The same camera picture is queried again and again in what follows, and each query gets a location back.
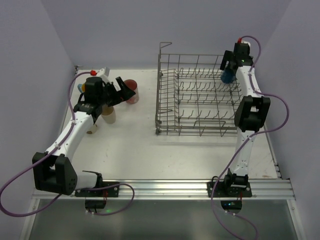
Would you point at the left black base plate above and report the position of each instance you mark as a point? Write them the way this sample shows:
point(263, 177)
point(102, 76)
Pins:
point(106, 189)

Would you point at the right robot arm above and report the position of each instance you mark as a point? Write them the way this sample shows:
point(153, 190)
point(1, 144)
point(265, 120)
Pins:
point(249, 118)

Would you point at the cream tall cup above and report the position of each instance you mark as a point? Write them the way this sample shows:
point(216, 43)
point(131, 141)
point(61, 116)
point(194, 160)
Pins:
point(108, 114)

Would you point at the grey wire dish rack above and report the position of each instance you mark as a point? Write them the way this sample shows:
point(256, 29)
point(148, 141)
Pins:
point(191, 99)

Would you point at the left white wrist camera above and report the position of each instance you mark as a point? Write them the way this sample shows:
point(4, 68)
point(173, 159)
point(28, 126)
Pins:
point(102, 73)

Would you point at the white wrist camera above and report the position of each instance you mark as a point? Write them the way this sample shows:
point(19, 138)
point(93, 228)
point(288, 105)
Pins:
point(102, 73)
point(242, 41)

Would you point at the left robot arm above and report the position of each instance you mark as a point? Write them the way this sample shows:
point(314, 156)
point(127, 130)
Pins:
point(53, 170)

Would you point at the aluminium mounting rail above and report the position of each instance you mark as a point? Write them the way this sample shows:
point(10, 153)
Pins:
point(262, 189)

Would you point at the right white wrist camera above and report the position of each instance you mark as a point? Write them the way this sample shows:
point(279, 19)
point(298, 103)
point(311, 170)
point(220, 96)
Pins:
point(242, 41)

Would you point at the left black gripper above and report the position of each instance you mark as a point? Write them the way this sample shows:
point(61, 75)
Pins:
point(114, 91)

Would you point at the pink patterned mug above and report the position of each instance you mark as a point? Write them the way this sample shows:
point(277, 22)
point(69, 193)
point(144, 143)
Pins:
point(133, 86)

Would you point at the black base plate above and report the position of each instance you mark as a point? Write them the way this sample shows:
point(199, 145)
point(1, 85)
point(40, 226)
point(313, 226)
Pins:
point(230, 187)
point(106, 189)

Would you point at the dark blue mug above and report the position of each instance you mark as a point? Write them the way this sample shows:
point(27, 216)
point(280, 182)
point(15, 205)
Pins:
point(228, 76)

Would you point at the light blue patterned mug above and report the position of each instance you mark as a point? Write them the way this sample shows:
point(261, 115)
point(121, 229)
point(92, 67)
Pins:
point(81, 88)

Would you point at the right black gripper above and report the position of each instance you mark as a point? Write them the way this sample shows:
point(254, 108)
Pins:
point(227, 63)

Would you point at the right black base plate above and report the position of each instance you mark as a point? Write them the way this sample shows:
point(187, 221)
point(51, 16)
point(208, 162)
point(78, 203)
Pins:
point(230, 187)

